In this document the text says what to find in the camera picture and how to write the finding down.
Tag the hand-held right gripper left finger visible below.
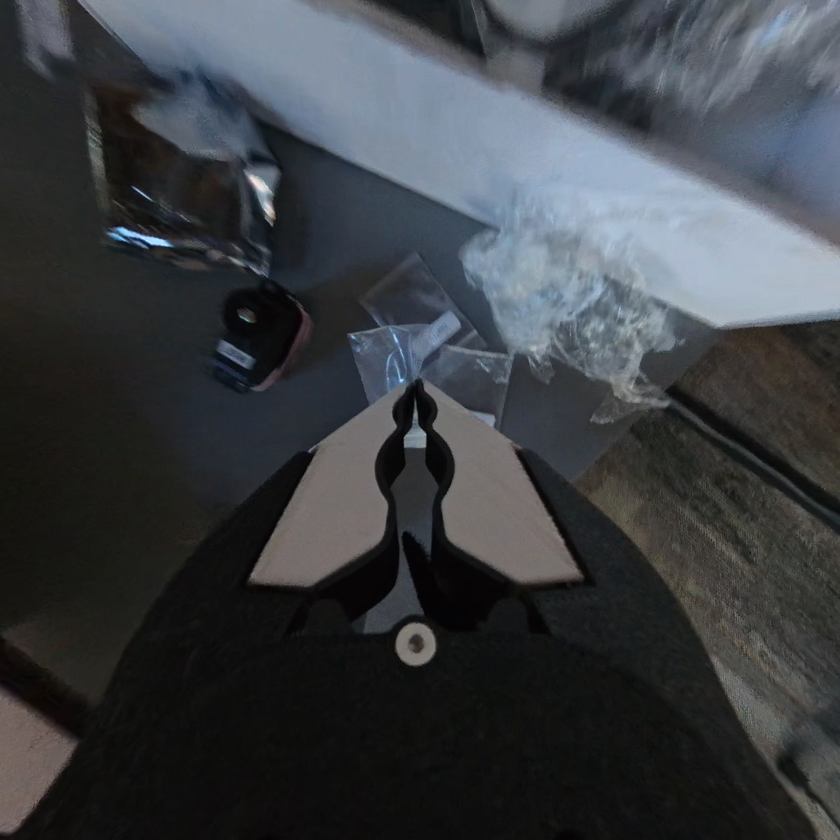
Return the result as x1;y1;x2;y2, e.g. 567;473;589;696
248;379;421;621

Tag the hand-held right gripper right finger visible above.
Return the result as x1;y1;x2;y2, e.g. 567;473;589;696
402;379;585;631

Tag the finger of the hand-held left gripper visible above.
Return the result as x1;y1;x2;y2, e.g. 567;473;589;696
0;640;93;837

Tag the dark grey desk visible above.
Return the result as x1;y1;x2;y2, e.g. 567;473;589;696
0;0;719;723

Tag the small black device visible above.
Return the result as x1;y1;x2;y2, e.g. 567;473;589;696
210;282;315;395

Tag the crumpled clear plastic wrap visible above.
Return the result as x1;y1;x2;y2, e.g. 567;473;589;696
462;197;683;424

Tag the pile of small screw bags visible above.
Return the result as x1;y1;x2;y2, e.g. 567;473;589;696
348;252;513;447

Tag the crumpled silver foil bag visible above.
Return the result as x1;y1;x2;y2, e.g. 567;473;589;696
85;72;283;277

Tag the orange white cardboard box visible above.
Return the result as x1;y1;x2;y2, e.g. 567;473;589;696
79;0;840;329

